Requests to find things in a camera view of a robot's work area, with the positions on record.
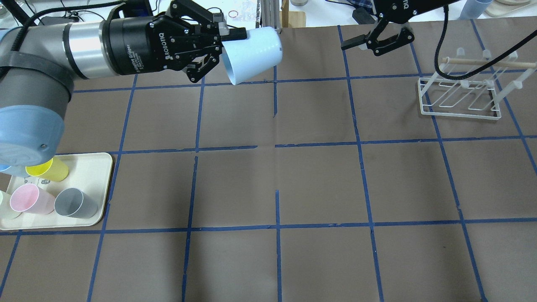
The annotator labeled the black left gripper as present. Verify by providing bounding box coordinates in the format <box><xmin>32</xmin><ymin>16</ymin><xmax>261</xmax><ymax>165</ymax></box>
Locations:
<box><xmin>103</xmin><ymin>0</ymin><xmax>248</xmax><ymax>83</ymax></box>

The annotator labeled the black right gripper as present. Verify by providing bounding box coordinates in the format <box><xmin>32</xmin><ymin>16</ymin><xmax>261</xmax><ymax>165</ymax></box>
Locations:
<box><xmin>341</xmin><ymin>0</ymin><xmax>456</xmax><ymax>57</ymax></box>

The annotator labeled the light blue plastic cup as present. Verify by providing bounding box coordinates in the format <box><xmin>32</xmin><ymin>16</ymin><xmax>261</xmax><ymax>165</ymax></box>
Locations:
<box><xmin>222</xmin><ymin>27</ymin><xmax>283</xmax><ymax>85</ymax></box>

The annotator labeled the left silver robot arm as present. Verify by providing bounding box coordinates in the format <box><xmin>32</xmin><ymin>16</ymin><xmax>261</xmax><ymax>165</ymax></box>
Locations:
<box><xmin>0</xmin><ymin>0</ymin><xmax>247</xmax><ymax>166</ymax></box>

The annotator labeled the blue cup on side table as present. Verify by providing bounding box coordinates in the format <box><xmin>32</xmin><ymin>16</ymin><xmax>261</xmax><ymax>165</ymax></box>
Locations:
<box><xmin>458</xmin><ymin>0</ymin><xmax>493</xmax><ymax>20</ymax></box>

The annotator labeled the yellow plastic cup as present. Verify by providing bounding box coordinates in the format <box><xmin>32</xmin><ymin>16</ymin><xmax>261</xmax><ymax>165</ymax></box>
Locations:
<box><xmin>25</xmin><ymin>157</ymin><xmax>69</xmax><ymax>182</ymax></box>

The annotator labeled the grey plastic cup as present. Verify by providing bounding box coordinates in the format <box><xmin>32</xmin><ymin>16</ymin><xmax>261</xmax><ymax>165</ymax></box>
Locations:
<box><xmin>54</xmin><ymin>187</ymin><xmax>98</xmax><ymax>219</ymax></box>

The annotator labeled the pink plastic cup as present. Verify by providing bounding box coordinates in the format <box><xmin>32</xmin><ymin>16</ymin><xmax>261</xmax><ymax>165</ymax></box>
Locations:
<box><xmin>10</xmin><ymin>183</ymin><xmax>55</xmax><ymax>215</ymax></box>

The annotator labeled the blue plastic cup on tray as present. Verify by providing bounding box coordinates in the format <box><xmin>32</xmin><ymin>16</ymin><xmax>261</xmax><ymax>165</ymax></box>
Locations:
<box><xmin>0</xmin><ymin>164</ymin><xmax>29</xmax><ymax>178</ymax></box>

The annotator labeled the wooden mug tree stand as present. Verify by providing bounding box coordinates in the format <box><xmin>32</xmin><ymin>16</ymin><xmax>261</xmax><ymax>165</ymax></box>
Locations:
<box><xmin>280</xmin><ymin>0</ymin><xmax>306</xmax><ymax>28</ymax></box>

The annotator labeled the cream plastic tray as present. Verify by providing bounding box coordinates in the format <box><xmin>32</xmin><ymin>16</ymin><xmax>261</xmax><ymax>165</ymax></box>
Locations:
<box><xmin>0</xmin><ymin>153</ymin><xmax>115</xmax><ymax>231</ymax></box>

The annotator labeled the white wire cup rack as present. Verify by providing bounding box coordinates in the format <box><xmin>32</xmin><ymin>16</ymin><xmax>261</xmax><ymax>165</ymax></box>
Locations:
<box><xmin>417</xmin><ymin>52</ymin><xmax>536</xmax><ymax>120</ymax></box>

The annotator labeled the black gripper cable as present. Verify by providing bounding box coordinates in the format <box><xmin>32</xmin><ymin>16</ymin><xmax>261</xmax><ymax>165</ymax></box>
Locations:
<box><xmin>434</xmin><ymin>6</ymin><xmax>537</xmax><ymax>78</ymax></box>

